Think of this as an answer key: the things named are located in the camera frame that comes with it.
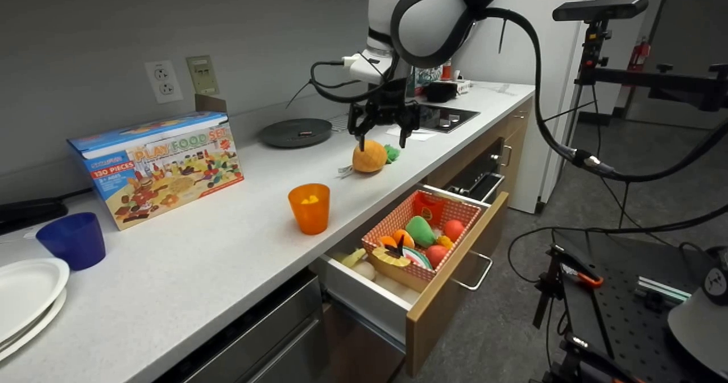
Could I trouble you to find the black cable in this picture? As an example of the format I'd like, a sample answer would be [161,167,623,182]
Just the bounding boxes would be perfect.
[507,180,675,285]

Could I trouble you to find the red fire extinguisher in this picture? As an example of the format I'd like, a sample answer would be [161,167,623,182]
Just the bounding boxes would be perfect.
[627,36,651,74]

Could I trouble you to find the orange black clamp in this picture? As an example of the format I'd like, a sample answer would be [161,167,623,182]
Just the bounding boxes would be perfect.
[560,262,605,290]

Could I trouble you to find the black oven door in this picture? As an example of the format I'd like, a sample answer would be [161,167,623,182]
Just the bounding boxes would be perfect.
[441,138,507,205]

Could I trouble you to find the yellow toy banana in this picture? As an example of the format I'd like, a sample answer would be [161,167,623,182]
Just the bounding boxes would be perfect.
[340,248,368,269]

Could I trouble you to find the red patterned basket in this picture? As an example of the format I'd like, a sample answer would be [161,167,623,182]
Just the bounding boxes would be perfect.
[361,189,485,293]

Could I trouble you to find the red toy tomato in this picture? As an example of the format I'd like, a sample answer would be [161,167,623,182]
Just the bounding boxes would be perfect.
[442,219,466,243]

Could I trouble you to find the orange plastic cup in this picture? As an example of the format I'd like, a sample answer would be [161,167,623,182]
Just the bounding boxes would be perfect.
[287,183,332,236]

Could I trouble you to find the black pouch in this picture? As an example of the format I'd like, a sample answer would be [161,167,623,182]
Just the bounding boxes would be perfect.
[425,81,459,104]

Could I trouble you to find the camera on mount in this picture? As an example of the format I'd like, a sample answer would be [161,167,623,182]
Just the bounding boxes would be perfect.
[551,0,728,114]

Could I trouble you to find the drawer handle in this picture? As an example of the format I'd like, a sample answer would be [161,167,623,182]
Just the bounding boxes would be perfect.
[452,250,494,292]

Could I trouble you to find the black cooktop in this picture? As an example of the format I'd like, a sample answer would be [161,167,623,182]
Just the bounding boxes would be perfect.
[418,104,481,134]

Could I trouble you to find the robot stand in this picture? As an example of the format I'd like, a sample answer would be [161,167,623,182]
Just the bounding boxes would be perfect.
[529,228,728,383]

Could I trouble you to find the yellow toy lemon slice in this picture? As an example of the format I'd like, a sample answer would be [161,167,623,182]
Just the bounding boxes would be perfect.
[370,246,412,269]

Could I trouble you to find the toy watermelon slice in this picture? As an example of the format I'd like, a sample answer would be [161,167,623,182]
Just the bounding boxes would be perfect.
[402,246,435,270]

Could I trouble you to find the brown cardboard piece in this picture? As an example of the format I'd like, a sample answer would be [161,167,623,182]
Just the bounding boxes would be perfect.
[195,93,229,114]

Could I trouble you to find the stainless dishwasher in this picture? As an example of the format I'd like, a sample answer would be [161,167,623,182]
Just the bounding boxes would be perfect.
[152,269,332,383]

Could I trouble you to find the drawer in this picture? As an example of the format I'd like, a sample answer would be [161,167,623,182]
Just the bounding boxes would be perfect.
[311,183,510,378]

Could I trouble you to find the orange plush toy green leaves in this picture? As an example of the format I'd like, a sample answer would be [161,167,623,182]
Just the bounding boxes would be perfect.
[338,139,402,175]

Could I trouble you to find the red toy apple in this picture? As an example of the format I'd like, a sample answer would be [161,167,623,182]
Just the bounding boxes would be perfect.
[425,244,450,270]

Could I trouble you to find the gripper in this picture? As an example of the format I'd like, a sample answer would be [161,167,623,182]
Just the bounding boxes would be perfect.
[348,79,422,152]

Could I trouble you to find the aluminium bar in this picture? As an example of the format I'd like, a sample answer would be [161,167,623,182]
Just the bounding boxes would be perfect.
[635,275,692,307]

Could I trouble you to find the green toy pear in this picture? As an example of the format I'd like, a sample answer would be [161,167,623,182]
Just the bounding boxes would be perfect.
[404,215,438,249]

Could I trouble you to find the red toy packet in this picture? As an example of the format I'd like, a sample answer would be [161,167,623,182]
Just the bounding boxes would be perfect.
[412,192,448,228]

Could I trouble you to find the blue plastic cup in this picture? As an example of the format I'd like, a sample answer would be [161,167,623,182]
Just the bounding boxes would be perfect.
[35,212,107,272]

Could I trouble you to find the black flat device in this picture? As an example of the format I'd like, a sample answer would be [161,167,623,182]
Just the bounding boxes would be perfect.
[0,196,69,236]

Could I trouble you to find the dark grey round disc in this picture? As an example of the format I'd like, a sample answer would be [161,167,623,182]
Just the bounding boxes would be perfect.
[258,117,334,149]

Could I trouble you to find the white plate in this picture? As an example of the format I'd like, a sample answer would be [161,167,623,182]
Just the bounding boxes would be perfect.
[0,288,68,364]
[0,257,71,345]

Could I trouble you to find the white toy egg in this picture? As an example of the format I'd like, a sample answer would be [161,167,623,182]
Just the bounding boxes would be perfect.
[352,260,378,282]

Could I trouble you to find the white refrigerator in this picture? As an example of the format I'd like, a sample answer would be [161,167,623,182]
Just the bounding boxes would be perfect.
[454,0,605,214]

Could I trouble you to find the white wall socket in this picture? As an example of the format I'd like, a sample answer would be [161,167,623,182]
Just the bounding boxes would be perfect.
[144,59,184,105]

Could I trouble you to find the play food set box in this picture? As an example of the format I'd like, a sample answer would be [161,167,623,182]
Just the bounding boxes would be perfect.
[67,111,245,231]

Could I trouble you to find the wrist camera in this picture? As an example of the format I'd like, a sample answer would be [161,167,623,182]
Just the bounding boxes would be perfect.
[342,52,395,86]

